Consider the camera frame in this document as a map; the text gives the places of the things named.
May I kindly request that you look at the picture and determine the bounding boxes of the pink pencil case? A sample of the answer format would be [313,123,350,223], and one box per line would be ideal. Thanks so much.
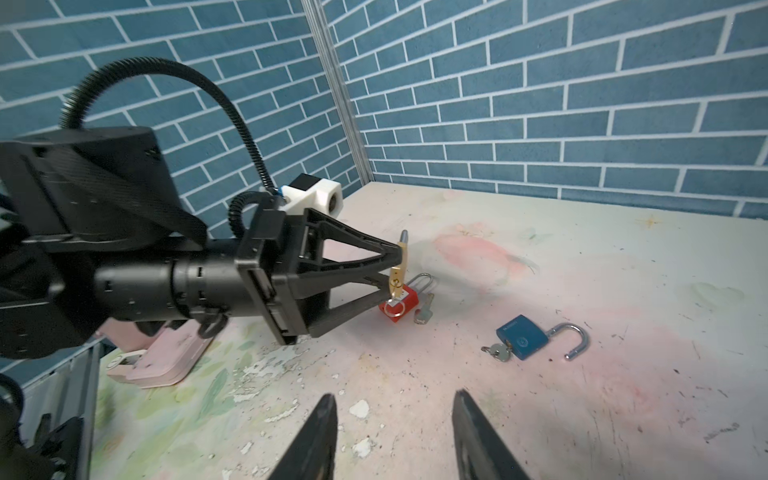
[97,319,213,389]

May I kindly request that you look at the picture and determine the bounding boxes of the blue padlock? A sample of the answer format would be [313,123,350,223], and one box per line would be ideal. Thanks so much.
[481,315,591,362]

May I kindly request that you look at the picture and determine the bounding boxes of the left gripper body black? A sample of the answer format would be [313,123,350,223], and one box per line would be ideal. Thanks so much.
[235,204,330,345]

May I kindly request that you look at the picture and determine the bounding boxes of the large brass padlock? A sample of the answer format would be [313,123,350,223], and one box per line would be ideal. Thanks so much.
[384,230,409,321]

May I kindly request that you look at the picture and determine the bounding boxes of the red padlock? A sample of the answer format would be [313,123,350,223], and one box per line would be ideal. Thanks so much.
[378,272,438,323]

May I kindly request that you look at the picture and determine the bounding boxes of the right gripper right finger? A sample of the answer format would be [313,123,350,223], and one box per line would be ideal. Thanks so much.
[451,389,529,480]

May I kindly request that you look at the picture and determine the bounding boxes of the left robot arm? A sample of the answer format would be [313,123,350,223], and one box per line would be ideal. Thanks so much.
[1,57,406,360]

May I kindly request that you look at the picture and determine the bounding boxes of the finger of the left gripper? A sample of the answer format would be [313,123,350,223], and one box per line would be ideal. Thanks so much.
[275,272,390,338]
[305,208,403,282]

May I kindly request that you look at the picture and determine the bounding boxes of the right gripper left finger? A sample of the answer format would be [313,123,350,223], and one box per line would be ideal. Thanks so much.
[269,393,338,480]

